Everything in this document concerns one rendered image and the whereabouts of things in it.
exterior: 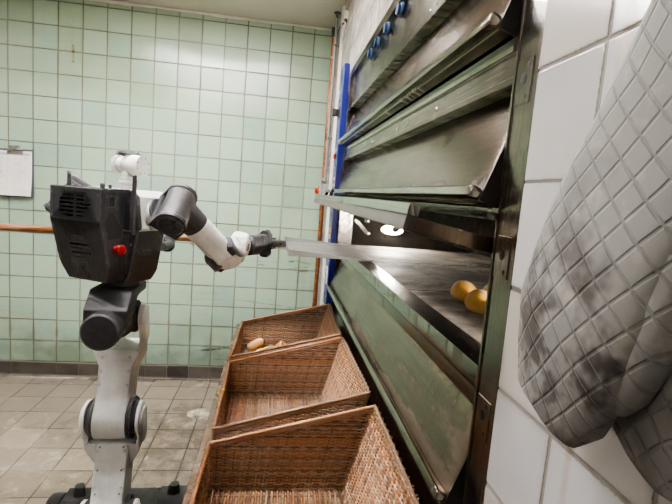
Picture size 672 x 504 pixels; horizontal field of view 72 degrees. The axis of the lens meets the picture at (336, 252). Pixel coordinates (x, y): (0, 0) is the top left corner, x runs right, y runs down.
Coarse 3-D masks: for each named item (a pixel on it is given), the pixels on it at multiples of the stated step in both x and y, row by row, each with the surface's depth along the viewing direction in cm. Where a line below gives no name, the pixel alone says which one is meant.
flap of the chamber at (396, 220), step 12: (324, 204) 191; (336, 204) 155; (348, 204) 130; (360, 216) 108; (372, 216) 95; (384, 216) 85; (396, 216) 77; (408, 216) 72; (408, 228) 72; (420, 228) 72; (432, 228) 72; (444, 228) 73; (456, 228) 73; (444, 240) 73; (456, 240) 73; (468, 240) 73; (480, 240) 74; (492, 240) 74
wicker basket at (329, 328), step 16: (256, 320) 248; (272, 320) 249; (288, 320) 249; (304, 320) 251; (320, 320) 252; (240, 336) 236; (256, 336) 249; (288, 336) 251; (304, 336) 252; (320, 336) 242; (336, 336) 198; (240, 352) 240; (256, 352) 195; (320, 352) 198
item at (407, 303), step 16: (368, 272) 167; (384, 272) 165; (384, 288) 142; (400, 288) 137; (400, 304) 123; (416, 304) 118; (416, 320) 109; (432, 320) 103; (448, 320) 104; (432, 336) 98; (448, 336) 91; (464, 336) 92; (448, 352) 89; (464, 352) 82; (464, 368) 81
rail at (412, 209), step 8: (336, 200) 157; (344, 200) 139; (352, 200) 125; (360, 200) 113; (368, 200) 103; (376, 200) 96; (384, 200) 89; (376, 208) 94; (384, 208) 87; (392, 208) 81; (400, 208) 76; (408, 208) 72; (416, 208) 72; (416, 216) 72
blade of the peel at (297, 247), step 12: (288, 240) 242; (300, 240) 242; (312, 240) 243; (288, 252) 188; (300, 252) 188; (312, 252) 189; (324, 252) 206; (336, 252) 210; (348, 252) 213; (360, 252) 217
